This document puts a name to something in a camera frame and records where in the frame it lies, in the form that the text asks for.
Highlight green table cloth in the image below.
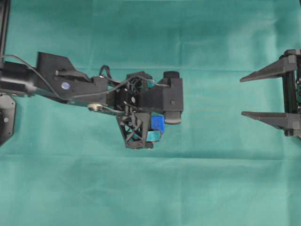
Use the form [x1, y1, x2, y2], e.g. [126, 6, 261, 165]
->
[0, 0, 301, 226]

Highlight blue plastic block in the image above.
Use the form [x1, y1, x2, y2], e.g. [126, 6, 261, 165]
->
[151, 115, 165, 133]

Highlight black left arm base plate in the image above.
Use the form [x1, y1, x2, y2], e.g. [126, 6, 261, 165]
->
[0, 94, 16, 145]

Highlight black aluminium frame rail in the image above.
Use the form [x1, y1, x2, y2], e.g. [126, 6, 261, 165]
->
[0, 0, 10, 62]

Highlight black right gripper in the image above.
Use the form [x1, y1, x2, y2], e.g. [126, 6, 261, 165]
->
[240, 49, 301, 138]

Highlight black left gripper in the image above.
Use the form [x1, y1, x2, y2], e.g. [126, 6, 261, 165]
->
[107, 71, 155, 149]

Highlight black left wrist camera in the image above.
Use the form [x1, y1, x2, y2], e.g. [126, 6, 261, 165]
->
[137, 70, 184, 125]

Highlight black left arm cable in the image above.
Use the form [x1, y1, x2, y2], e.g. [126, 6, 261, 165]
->
[0, 54, 170, 101]

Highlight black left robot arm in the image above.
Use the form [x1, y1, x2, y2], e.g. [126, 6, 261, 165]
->
[0, 52, 159, 149]

